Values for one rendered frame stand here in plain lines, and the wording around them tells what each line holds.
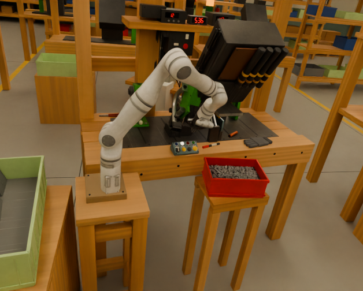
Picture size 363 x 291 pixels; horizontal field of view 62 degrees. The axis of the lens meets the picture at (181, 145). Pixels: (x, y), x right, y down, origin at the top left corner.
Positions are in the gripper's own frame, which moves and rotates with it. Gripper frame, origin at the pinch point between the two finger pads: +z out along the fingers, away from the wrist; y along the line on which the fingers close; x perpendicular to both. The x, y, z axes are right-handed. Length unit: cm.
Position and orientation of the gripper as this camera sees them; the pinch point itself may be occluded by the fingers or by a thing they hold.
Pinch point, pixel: (193, 129)
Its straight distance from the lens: 164.8
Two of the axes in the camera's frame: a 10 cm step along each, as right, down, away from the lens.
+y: -9.4, -2.0, -2.6
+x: -0.4, 8.6, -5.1
